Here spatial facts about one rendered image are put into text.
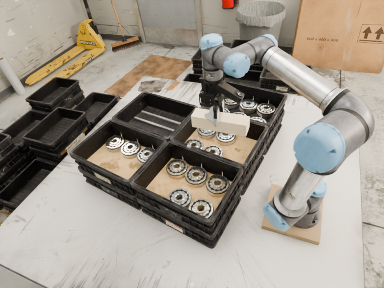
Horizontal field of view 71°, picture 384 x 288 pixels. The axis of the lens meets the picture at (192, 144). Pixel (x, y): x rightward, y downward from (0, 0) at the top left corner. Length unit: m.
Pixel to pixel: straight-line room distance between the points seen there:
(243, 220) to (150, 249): 0.43
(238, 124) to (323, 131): 0.46
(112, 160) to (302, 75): 0.99
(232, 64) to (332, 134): 0.36
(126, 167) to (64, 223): 0.40
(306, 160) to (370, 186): 1.80
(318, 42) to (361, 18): 0.47
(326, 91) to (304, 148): 0.20
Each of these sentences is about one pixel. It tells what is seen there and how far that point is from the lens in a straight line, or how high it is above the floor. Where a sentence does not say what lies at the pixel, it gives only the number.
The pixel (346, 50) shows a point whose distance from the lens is 3.85.
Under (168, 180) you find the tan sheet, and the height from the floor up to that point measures 0.83.
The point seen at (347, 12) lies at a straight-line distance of 3.78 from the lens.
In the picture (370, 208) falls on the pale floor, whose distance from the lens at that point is 2.40.
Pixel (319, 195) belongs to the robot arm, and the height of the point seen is 0.94.
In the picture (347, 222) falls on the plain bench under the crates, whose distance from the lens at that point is 1.39.
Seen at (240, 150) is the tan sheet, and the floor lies 0.83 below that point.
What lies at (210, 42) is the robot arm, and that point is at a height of 1.44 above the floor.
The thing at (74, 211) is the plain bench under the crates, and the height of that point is 0.70.
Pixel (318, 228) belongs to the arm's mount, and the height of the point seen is 0.73.
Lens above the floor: 1.81
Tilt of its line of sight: 44 degrees down
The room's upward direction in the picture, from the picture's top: 8 degrees counter-clockwise
